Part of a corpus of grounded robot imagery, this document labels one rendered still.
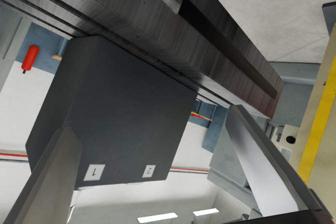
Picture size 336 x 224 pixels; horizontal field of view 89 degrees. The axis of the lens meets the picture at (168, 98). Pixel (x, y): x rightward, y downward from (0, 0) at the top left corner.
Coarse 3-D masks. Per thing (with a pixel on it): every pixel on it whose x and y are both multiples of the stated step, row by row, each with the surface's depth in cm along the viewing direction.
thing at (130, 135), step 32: (64, 64) 25; (96, 64) 20; (128, 64) 23; (64, 96) 21; (96, 96) 21; (128, 96) 24; (160, 96) 28; (192, 96) 34; (32, 128) 26; (96, 128) 22; (128, 128) 25; (160, 128) 30; (32, 160) 22; (96, 160) 23; (128, 160) 26; (160, 160) 31
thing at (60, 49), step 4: (60, 40) 354; (64, 40) 304; (60, 44) 355; (64, 44) 305; (60, 48) 302; (56, 52) 353; (60, 52) 303; (52, 56) 322; (56, 56) 299; (60, 60) 353; (200, 104) 651; (192, 112) 532; (212, 112) 600; (192, 116) 610; (196, 116) 559; (200, 116) 575
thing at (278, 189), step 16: (240, 112) 10; (240, 128) 10; (256, 128) 9; (240, 144) 10; (256, 144) 8; (272, 144) 8; (240, 160) 10; (256, 160) 8; (272, 160) 7; (256, 176) 9; (272, 176) 7; (288, 176) 7; (256, 192) 9; (272, 192) 7; (288, 192) 6; (304, 192) 6; (272, 208) 8; (288, 208) 7; (304, 208) 6; (320, 208) 6
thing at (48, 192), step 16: (64, 128) 10; (48, 144) 9; (64, 144) 9; (80, 144) 11; (48, 160) 8; (64, 160) 9; (32, 176) 8; (48, 176) 8; (64, 176) 9; (32, 192) 7; (48, 192) 8; (64, 192) 9; (16, 208) 7; (32, 208) 7; (48, 208) 8; (64, 208) 9
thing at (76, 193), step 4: (76, 192) 26; (80, 192) 27; (72, 196) 25; (76, 196) 26; (72, 200) 26; (76, 200) 27; (72, 204) 26; (72, 208) 26; (72, 212) 27; (68, 216) 26
